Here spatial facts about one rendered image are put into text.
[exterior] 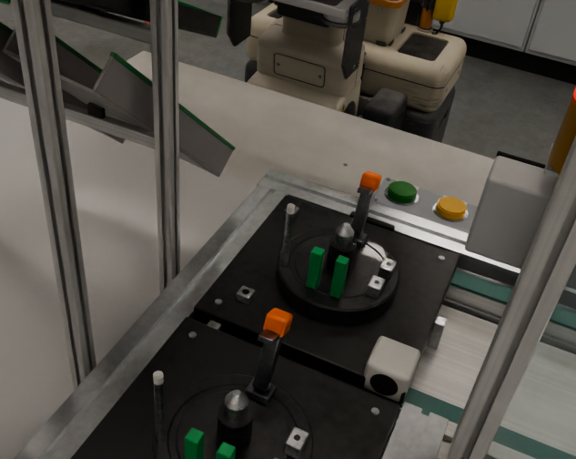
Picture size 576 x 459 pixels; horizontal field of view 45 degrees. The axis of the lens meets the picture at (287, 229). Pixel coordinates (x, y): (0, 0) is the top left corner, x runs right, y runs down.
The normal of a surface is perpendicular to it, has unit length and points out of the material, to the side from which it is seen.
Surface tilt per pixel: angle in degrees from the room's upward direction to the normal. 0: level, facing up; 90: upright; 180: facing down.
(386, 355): 0
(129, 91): 90
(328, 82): 98
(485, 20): 90
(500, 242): 90
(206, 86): 0
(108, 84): 90
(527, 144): 0
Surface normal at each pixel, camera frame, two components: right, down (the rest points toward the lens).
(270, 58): -0.44, 0.64
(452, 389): 0.09, -0.77
